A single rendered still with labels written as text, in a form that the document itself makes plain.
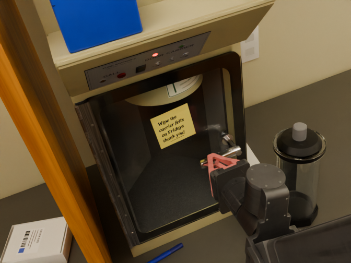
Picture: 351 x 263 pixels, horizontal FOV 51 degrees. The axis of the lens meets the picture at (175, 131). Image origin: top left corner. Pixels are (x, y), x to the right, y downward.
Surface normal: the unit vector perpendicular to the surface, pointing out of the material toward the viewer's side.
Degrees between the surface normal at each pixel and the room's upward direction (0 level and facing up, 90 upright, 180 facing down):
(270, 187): 8
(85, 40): 90
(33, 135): 90
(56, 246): 0
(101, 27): 90
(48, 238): 0
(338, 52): 90
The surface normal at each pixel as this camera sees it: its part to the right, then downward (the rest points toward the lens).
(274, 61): 0.36, 0.51
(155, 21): -0.16, -0.79
